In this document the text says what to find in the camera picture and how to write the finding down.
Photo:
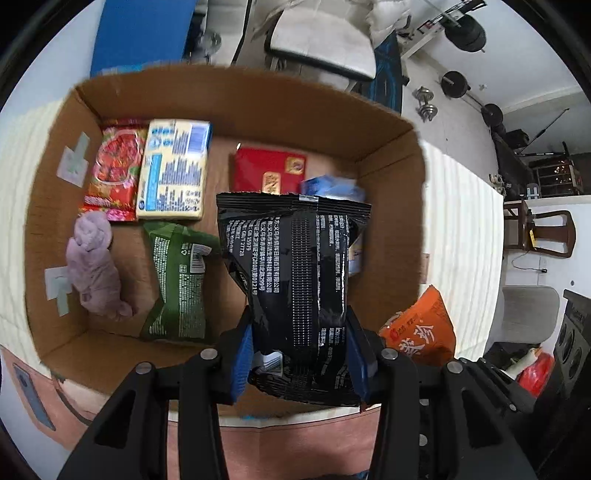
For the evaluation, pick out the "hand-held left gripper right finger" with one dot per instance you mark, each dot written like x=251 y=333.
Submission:
x=358 y=369

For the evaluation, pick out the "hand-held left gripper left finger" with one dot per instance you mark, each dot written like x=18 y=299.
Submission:
x=240 y=364

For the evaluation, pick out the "orange snack packet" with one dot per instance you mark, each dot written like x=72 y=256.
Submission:
x=420 y=332

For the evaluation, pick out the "black snack packet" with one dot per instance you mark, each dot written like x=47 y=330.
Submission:
x=295 y=286

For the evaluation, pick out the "green snack packet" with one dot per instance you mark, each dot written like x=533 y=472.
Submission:
x=180 y=286

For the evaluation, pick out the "purple cloth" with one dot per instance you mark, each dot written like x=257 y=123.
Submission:
x=94 y=267

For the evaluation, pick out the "light blue tissue pack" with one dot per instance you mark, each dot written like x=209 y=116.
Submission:
x=332 y=187

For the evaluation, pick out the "cardboard box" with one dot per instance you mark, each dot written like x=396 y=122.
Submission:
x=378 y=152

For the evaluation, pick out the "red strawberry snack packet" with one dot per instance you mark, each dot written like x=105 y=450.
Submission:
x=115 y=170

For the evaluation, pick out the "white bottle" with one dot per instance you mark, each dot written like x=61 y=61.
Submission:
x=519 y=362

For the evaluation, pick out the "red plastic bag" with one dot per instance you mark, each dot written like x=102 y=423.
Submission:
x=538 y=374

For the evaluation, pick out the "grey chair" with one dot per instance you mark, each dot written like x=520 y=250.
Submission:
x=531 y=314

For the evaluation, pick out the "blue smartphone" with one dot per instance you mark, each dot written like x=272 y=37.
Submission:
x=33 y=397

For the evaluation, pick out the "black speaker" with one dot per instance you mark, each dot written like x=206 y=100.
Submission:
x=575 y=341

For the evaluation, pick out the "pair of white shoes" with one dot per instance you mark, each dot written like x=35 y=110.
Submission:
x=497 y=181

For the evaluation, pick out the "dark wooden chair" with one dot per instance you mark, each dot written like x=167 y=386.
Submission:
x=549 y=230

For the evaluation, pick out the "wooden display shelf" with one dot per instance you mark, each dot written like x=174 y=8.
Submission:
x=558 y=177

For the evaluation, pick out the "black bag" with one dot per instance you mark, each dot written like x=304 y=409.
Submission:
x=516 y=139

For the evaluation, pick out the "black and blue weight bench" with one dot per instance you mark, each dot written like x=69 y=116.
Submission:
x=388 y=74

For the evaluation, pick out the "small black plate barbell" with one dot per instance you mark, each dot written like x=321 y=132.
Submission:
x=455 y=84

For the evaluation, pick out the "chrome chair base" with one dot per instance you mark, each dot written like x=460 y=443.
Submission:
x=208 y=46

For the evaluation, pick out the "white padded chair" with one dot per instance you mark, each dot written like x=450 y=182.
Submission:
x=323 y=46

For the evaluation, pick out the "white quilted folding chair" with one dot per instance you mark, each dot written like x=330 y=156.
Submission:
x=226 y=23

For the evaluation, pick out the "blue board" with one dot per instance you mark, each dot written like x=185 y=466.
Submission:
x=138 y=32

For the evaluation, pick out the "barbell with black plates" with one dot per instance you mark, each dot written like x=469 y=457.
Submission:
x=468 y=32

